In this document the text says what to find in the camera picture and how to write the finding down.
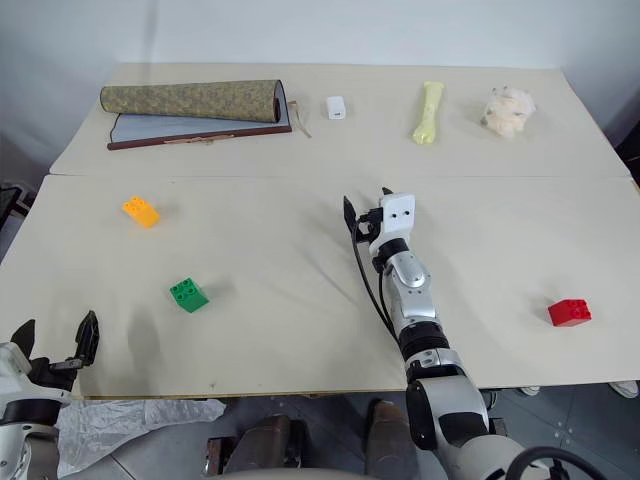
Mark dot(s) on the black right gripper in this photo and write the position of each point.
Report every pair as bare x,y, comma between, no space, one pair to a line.
369,224

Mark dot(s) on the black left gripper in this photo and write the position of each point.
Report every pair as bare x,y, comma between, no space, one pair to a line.
52,375

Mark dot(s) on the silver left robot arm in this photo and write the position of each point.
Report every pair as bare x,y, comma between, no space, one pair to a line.
20,440

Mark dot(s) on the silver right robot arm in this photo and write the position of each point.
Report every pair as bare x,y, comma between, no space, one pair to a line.
417,295

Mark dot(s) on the white power adapter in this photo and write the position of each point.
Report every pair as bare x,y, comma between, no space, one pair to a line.
336,108

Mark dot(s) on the pale yellow bone toy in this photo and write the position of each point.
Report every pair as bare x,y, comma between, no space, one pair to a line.
428,114

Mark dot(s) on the crumpled white plastic sheet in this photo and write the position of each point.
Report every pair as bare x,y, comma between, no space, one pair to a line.
125,425

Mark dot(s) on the green toy brick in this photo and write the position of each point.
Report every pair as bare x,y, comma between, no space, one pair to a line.
188,294

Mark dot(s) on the black chair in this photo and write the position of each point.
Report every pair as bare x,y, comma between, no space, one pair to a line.
12,200

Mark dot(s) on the yellow toy brick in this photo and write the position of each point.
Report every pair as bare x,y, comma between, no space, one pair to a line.
141,212

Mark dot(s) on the plush toy in clear bag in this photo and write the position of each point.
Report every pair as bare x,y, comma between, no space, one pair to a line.
507,112

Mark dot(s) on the rolled olive hanging scroll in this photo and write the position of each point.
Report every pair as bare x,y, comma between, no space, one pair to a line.
190,107

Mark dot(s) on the red toy brick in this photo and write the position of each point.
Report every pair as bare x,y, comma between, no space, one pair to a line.
569,312

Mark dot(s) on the brown rounded shape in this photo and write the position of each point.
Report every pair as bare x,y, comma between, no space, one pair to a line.
267,442

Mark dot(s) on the white sneaker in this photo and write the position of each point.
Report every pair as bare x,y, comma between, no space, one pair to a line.
625,388
530,390

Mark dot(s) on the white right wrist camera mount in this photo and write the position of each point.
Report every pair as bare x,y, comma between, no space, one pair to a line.
398,214

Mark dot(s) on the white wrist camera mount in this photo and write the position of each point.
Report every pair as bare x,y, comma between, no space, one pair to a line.
398,214
12,367

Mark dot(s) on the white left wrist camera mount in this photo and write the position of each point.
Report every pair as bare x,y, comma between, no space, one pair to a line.
12,367

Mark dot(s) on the dark object at wall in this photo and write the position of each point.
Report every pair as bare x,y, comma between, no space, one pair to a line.
631,155

